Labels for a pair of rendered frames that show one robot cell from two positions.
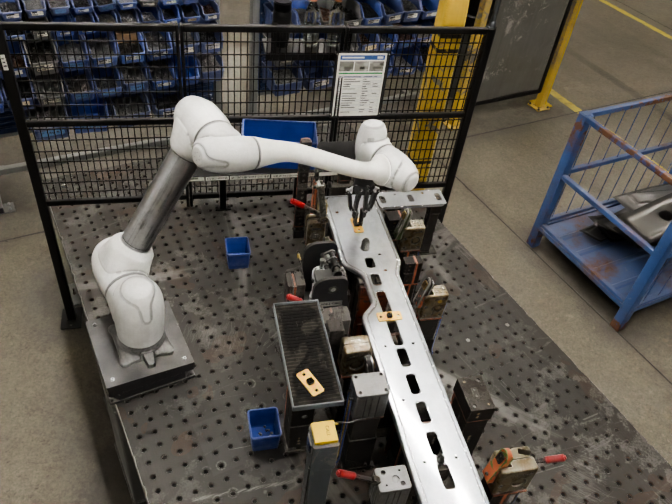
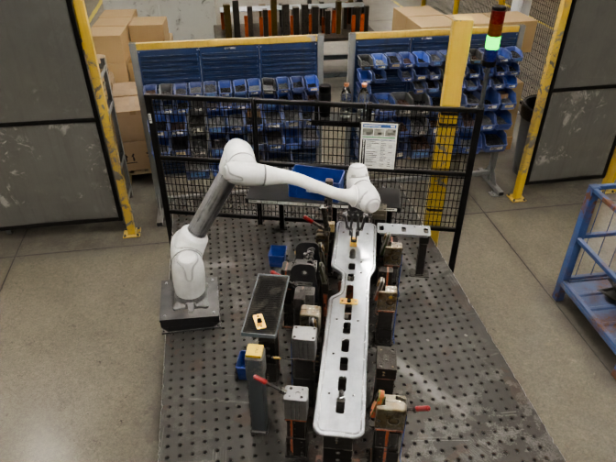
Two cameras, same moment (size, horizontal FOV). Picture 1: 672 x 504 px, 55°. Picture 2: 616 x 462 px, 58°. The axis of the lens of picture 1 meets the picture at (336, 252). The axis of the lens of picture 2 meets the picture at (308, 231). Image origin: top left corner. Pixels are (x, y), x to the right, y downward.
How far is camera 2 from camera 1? 90 cm
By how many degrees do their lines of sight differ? 20
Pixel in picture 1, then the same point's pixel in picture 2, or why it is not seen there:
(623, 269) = not seen: outside the picture
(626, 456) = (527, 446)
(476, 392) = (386, 357)
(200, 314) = (239, 291)
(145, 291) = (191, 259)
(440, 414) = (355, 367)
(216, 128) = (240, 157)
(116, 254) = (181, 236)
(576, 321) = (577, 366)
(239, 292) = not seen: hidden behind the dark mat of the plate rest
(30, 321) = (156, 294)
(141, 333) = (185, 287)
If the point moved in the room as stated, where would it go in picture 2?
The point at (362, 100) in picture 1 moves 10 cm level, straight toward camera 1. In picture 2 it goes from (381, 157) to (376, 164)
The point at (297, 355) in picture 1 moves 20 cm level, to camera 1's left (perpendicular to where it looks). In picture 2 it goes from (258, 305) to (217, 291)
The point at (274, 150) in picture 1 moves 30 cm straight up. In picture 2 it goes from (277, 174) to (275, 113)
